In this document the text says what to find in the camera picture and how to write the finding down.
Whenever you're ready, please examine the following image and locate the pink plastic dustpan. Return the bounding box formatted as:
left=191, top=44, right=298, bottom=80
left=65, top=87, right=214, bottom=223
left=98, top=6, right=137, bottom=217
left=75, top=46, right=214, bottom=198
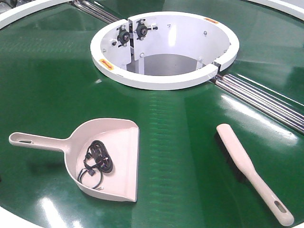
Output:
left=9, top=118, right=140, bottom=202

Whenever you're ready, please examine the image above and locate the black cable bundle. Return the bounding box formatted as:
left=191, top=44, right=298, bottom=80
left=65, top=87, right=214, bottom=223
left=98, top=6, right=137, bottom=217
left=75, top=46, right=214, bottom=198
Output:
left=77, top=139, right=114, bottom=190

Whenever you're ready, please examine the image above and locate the pink hand brush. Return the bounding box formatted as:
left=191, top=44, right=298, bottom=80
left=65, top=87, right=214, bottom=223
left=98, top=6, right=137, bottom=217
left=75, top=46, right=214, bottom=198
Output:
left=216, top=123, right=294, bottom=226

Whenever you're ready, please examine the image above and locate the green conveyor belt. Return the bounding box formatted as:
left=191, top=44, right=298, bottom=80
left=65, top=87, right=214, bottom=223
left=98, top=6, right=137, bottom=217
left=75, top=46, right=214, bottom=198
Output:
left=0, top=3, right=304, bottom=228

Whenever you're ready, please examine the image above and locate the steel conveyor rollers rear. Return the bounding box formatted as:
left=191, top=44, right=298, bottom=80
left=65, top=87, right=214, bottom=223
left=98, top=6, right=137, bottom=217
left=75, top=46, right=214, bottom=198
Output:
left=71, top=0, right=120, bottom=24

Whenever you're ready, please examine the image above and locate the white outer conveyor rim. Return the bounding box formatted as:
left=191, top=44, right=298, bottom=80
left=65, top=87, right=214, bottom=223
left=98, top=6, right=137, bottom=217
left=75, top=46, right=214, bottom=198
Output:
left=0, top=0, right=304, bottom=29

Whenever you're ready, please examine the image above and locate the black bearing left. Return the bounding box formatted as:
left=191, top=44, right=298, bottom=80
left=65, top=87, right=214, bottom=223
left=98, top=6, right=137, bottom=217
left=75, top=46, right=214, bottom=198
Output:
left=117, top=25, right=130, bottom=47

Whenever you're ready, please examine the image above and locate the black bearing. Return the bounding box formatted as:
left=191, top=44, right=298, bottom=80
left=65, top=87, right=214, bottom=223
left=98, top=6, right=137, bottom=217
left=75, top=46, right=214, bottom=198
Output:
left=117, top=25, right=130, bottom=47
left=135, top=19, right=158, bottom=40

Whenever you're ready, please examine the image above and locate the black bearing right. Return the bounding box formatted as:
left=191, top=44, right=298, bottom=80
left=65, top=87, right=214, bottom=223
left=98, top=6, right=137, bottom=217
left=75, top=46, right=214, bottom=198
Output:
left=135, top=19, right=158, bottom=40

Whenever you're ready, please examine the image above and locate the white inner conveyor ring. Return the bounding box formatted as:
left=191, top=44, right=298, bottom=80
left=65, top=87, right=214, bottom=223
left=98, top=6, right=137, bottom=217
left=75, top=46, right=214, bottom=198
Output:
left=90, top=11, right=240, bottom=91

